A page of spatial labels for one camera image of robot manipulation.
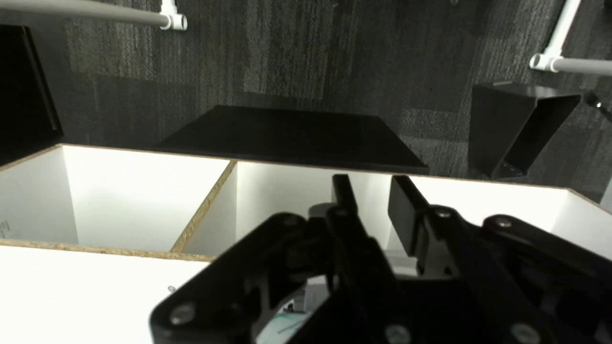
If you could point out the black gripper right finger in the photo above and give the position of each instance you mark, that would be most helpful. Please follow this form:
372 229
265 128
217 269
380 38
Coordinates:
408 210

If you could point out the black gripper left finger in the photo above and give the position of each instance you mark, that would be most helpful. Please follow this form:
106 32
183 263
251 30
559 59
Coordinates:
345 196

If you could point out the black flat floor plate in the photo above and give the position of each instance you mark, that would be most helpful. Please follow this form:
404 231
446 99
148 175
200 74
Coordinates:
293 135

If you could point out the black open metal box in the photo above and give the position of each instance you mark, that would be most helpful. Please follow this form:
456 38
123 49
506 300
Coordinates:
504 126

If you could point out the white cubby shelf unit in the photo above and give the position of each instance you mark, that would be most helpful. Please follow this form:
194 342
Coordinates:
116 202

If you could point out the grey pipe with white joint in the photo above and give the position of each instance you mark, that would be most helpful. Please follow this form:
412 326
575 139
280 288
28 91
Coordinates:
561 38
97 9

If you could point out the black panel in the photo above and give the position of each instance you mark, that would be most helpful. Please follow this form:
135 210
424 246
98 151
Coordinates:
26 95

